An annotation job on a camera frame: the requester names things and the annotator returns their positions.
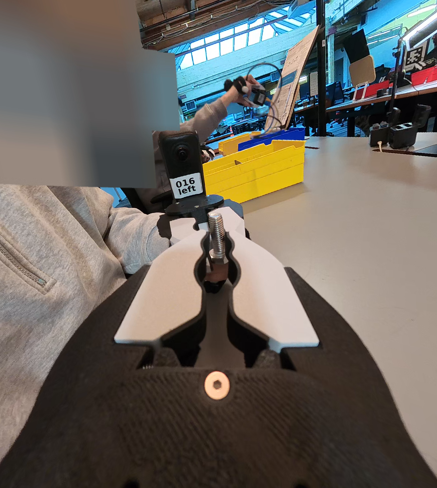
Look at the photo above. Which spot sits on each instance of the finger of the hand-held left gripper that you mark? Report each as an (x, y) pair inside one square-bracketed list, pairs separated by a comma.
[(233, 223), (182, 233)]

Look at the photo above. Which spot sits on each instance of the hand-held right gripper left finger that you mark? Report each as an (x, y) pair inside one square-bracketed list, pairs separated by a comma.
[(165, 297)]

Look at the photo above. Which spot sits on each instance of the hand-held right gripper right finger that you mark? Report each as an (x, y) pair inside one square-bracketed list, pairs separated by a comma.
[(272, 301)]

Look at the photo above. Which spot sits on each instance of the steel hex bolt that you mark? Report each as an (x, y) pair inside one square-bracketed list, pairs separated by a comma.
[(217, 232)]

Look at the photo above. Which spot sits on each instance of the steel hex nut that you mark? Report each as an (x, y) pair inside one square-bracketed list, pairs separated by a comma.
[(218, 258)]

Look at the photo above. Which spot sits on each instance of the another person's forearm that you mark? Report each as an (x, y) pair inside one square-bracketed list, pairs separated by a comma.
[(207, 118)]

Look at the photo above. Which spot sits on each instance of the person's left forearm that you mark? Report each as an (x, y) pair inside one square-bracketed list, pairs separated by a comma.
[(134, 236)]

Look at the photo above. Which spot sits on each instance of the grey desk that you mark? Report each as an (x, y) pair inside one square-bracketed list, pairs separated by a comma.
[(374, 228)]

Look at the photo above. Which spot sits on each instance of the long background desk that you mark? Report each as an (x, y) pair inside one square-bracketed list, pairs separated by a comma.
[(413, 93)]

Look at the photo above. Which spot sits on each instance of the divided yellow plastic bin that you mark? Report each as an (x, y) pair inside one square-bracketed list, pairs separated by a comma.
[(256, 175)]

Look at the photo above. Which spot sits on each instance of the blue plastic bin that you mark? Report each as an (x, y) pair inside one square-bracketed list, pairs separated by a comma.
[(268, 138)]

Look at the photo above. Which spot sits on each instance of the cardboard instruction board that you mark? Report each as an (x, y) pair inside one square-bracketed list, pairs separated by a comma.
[(296, 68)]

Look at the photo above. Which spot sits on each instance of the small black battery charger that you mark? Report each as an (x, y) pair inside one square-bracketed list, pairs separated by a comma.
[(379, 135)]

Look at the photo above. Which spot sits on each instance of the black double battery charger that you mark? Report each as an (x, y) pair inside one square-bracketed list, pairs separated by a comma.
[(403, 137)]

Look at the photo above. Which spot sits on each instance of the small wooden board stand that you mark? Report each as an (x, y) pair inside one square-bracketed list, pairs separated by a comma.
[(361, 72)]

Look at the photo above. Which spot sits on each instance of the black background monitor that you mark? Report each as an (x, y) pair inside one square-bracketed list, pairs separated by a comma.
[(355, 45)]

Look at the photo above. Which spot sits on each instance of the black light stand pole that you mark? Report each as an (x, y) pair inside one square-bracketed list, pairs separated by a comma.
[(396, 76)]

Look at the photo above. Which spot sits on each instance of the black-white marker tag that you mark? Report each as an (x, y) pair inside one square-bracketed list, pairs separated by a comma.
[(416, 59)]

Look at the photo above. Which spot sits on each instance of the white light bar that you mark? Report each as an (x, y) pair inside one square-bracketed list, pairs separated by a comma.
[(432, 19)]

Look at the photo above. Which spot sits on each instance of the black steel post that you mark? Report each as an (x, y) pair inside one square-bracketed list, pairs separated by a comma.
[(320, 76)]

